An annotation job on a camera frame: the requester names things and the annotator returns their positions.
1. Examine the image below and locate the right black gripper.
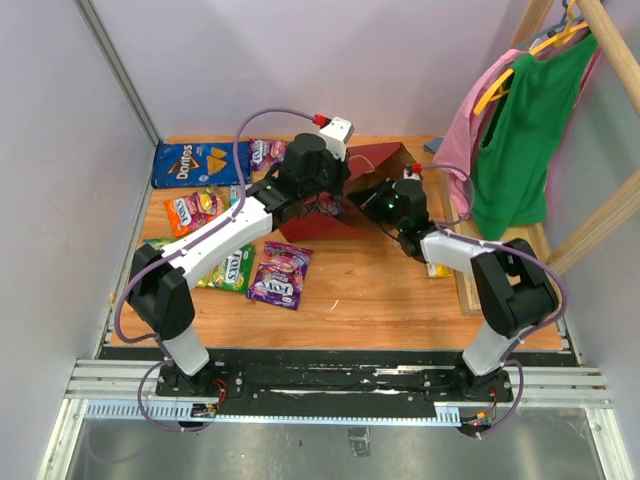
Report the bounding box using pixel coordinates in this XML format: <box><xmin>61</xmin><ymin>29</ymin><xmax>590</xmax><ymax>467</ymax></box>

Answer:
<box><xmin>347</xmin><ymin>178</ymin><xmax>406</xmax><ymax>233</ymax></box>

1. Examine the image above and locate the red brown paper bag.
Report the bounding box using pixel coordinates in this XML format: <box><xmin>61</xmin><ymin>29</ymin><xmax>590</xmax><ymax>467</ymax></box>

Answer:
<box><xmin>279</xmin><ymin>141</ymin><xmax>415</xmax><ymax>243</ymax></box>

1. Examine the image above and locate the purple snack packet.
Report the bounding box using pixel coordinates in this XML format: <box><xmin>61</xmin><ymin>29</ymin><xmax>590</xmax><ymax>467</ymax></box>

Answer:
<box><xmin>317</xmin><ymin>196</ymin><xmax>343</xmax><ymax>218</ymax></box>
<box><xmin>247</xmin><ymin>241</ymin><xmax>312</xmax><ymax>311</ymax></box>
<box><xmin>249</xmin><ymin>139</ymin><xmax>287</xmax><ymax>172</ymax></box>

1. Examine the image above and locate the yellow snack packet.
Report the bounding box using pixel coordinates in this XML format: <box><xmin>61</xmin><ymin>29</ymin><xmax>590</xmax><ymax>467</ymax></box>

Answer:
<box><xmin>426</xmin><ymin>262</ymin><xmax>453</xmax><ymax>279</ymax></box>

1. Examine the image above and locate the teal snack packet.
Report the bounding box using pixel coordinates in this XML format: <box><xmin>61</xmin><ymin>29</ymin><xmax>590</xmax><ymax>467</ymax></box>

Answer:
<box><xmin>229</xmin><ymin>185</ymin><xmax>245</xmax><ymax>207</ymax></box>

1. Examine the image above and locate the blue Doritos chip bag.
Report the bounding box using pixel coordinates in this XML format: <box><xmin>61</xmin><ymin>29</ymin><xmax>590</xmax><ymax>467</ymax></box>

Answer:
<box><xmin>151</xmin><ymin>142</ymin><xmax>240</xmax><ymax>189</ymax></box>

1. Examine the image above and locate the green snack packet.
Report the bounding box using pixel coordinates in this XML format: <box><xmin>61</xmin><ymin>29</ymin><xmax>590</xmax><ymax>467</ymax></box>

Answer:
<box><xmin>197</xmin><ymin>244</ymin><xmax>255</xmax><ymax>294</ymax></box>
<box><xmin>143</xmin><ymin>238</ymin><xmax>175</xmax><ymax>250</ymax></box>

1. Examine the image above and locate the orange Fox's candy packet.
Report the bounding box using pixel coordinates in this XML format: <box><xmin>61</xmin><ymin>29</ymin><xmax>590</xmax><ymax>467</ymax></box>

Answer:
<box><xmin>164</xmin><ymin>187</ymin><xmax>229</xmax><ymax>238</ymax></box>

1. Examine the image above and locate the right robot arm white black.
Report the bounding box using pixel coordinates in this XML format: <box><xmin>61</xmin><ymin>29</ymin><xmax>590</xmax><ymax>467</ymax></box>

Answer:
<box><xmin>347</xmin><ymin>178</ymin><xmax>559</xmax><ymax>400</ymax></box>

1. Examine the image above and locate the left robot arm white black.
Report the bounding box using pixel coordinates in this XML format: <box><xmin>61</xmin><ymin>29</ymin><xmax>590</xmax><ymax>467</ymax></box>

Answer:
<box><xmin>125</xmin><ymin>128</ymin><xmax>350</xmax><ymax>396</ymax></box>

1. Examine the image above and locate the blue cloth piece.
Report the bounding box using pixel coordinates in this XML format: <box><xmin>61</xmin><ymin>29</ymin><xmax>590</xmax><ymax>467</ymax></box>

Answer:
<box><xmin>423</xmin><ymin>136</ymin><xmax>444</xmax><ymax>154</ymax></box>

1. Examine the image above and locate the pink shirt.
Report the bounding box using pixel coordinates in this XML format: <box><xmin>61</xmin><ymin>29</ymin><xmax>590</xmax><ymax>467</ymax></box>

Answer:
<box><xmin>434</xmin><ymin>40</ymin><xmax>600</xmax><ymax>226</ymax></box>

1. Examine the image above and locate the wooden clothes rack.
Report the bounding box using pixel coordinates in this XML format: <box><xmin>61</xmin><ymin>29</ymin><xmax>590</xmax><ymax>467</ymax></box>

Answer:
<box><xmin>439</xmin><ymin>0</ymin><xmax>640</xmax><ymax>317</ymax></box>

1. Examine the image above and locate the green shirt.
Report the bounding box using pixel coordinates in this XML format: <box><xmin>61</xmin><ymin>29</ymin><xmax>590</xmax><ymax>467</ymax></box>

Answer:
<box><xmin>471</xmin><ymin>33</ymin><xmax>598</xmax><ymax>241</ymax></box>

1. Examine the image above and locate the yellow clothes hanger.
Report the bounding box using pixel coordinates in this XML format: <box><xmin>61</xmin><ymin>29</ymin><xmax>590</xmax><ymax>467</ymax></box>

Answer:
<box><xmin>473</xmin><ymin>0</ymin><xmax>588</xmax><ymax>116</ymax></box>

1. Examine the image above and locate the grey clothes hanger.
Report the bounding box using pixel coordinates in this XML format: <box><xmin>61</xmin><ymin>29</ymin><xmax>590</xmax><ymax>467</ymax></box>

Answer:
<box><xmin>511</xmin><ymin>1</ymin><xmax>588</xmax><ymax>55</ymax></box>

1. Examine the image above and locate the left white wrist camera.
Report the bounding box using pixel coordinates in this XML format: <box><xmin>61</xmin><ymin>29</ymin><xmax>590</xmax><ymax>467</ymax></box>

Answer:
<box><xmin>313</xmin><ymin>114</ymin><xmax>354</xmax><ymax>163</ymax></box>

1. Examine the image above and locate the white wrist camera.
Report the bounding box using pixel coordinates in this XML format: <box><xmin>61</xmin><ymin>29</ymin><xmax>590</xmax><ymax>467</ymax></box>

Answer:
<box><xmin>313</xmin><ymin>114</ymin><xmax>354</xmax><ymax>163</ymax></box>
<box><xmin>403</xmin><ymin>163</ymin><xmax>423</xmax><ymax>182</ymax></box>

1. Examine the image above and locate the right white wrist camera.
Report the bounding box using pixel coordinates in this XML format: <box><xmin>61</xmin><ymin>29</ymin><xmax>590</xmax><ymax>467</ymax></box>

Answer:
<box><xmin>403</xmin><ymin>163</ymin><xmax>423</xmax><ymax>182</ymax></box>

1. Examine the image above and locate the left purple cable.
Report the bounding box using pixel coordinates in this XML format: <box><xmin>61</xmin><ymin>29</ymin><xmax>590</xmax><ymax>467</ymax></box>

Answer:
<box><xmin>113</xmin><ymin>106</ymin><xmax>326</xmax><ymax>434</ymax></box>

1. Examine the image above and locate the purple cable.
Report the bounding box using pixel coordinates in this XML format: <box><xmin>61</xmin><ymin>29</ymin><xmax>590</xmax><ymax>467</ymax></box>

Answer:
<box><xmin>412</xmin><ymin>162</ymin><xmax>569</xmax><ymax>440</ymax></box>
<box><xmin>113</xmin><ymin>106</ymin><xmax>326</xmax><ymax>434</ymax></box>

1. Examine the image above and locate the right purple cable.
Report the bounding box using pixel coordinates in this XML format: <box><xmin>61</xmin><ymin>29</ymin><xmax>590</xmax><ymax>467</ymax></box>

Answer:
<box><xmin>412</xmin><ymin>162</ymin><xmax>569</xmax><ymax>440</ymax></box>

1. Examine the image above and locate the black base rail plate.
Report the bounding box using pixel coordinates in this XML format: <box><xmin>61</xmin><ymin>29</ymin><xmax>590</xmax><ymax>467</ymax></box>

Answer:
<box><xmin>65</xmin><ymin>346</ymin><xmax>611</xmax><ymax>427</ymax></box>

